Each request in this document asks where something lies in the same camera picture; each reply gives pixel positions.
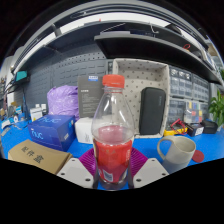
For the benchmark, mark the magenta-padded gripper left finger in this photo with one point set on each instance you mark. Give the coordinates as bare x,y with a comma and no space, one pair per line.
75,173

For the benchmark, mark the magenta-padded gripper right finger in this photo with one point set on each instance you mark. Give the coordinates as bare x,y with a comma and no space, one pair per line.
150,171

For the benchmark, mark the red-labelled clear drink bottle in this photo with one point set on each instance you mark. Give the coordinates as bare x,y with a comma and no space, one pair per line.
112,156

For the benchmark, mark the white ceramic mug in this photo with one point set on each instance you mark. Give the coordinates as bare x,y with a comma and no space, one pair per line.
178,153

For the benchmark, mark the brown cardboard box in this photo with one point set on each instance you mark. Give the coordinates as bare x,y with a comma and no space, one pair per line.
36,156

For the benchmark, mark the white square box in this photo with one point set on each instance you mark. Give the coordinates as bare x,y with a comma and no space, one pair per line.
83,130

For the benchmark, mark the yellow multimeter with red leads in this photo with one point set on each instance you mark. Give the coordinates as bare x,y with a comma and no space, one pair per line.
173,130

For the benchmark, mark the blue printed box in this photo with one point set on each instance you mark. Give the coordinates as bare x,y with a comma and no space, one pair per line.
50,131

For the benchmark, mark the black zip case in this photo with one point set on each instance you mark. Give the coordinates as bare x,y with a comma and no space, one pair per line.
152,111

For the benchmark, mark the black box with white label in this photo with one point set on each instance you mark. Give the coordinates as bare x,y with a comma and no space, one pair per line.
195,130

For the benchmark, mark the grey small-parts drawer cabinet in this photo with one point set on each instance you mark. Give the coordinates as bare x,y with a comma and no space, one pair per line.
205,110
180,82
200,88
176,110

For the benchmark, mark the small white yellow-labelled box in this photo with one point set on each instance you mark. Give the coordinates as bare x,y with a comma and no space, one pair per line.
36,114

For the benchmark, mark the purple plastic bag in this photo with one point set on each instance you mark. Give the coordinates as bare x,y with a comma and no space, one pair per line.
63,101

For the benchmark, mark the clear organiser with coloured parts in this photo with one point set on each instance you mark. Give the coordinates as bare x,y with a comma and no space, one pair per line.
192,111

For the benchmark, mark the dark grey flat box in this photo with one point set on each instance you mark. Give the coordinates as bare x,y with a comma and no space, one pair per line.
87,100

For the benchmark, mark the black pouch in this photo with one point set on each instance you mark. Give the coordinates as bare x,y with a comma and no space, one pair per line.
210,127

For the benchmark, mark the green potted plant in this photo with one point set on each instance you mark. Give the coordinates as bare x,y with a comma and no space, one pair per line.
217,110

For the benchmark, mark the white dotted storage tray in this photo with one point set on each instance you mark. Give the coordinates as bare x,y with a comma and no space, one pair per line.
140,75

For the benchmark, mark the black overhead shelf unit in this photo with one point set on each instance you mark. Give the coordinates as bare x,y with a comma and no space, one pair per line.
143,48

